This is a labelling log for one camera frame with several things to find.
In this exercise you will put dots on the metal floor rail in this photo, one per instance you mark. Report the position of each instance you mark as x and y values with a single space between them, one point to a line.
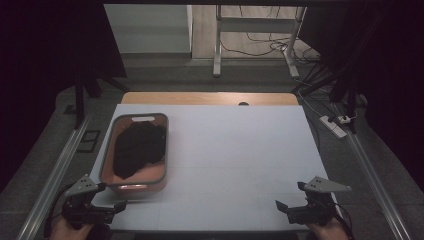
373 180
56 173

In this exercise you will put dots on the dark curtain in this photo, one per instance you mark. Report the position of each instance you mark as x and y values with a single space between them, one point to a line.
393 83
40 66

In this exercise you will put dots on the white power strip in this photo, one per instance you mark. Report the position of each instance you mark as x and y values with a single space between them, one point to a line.
331 127

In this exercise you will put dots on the pink plastic basin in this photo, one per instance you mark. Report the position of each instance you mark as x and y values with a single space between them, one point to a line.
133 183

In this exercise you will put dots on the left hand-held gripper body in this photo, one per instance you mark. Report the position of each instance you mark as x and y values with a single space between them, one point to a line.
81 210

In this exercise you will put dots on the white metal desk frame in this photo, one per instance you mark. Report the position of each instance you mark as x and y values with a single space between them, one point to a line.
217 50

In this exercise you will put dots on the person's right hand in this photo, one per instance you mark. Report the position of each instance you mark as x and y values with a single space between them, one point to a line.
328 231

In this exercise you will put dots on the black floor plate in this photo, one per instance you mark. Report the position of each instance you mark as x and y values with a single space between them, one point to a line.
88 141

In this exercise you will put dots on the white cabinet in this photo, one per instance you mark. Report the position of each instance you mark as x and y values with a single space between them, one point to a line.
150 30

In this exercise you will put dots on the white plug adapter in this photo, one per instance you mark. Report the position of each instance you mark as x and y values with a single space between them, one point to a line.
345 119

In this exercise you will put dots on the wooden table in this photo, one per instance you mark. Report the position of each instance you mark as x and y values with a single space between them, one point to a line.
206 98

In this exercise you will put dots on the black cloth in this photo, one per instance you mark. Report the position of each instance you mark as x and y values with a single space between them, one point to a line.
138 148

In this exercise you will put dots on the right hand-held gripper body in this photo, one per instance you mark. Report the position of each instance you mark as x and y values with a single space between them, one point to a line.
315 211

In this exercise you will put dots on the person's left hand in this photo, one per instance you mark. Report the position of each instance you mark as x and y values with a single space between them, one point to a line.
70 232

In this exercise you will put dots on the white table cover board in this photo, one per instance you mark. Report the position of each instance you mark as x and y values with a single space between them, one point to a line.
233 160

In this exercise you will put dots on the black tripod stand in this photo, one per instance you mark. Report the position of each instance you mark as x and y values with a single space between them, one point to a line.
350 96
79 100

